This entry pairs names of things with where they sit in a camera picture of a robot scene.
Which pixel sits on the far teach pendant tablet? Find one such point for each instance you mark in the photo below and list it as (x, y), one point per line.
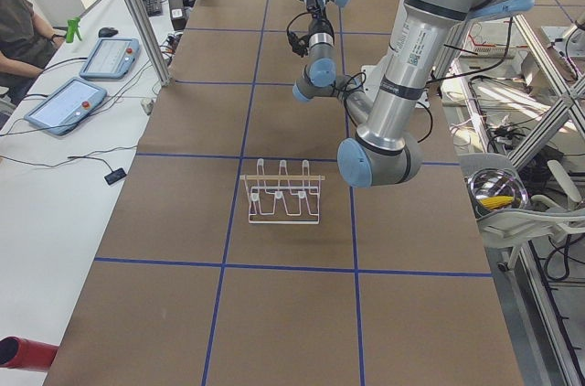
(110, 59)

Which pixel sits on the teach pendant tablet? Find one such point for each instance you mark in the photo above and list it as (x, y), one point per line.
(66, 107)
(110, 59)

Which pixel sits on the black computer mouse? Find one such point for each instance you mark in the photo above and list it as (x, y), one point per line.
(107, 32)

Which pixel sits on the steel bowl with corn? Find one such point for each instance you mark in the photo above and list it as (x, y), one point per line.
(492, 189)

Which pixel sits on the green clamp tool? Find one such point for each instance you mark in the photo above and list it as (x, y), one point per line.
(73, 30)

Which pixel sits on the small black puck device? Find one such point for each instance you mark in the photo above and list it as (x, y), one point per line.
(115, 176)

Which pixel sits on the near teach pendant tablet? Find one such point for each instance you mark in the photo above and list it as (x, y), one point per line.
(66, 107)

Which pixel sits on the seated person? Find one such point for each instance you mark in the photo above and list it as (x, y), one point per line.
(28, 43)

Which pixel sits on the red cylinder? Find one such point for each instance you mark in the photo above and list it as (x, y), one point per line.
(27, 354)

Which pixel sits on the white pedestal column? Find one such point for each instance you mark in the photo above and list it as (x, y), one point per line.
(414, 45)

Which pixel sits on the white wire cup holder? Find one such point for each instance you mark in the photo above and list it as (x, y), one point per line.
(283, 198)

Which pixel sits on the aluminium frame post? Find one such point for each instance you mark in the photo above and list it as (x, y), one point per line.
(150, 43)

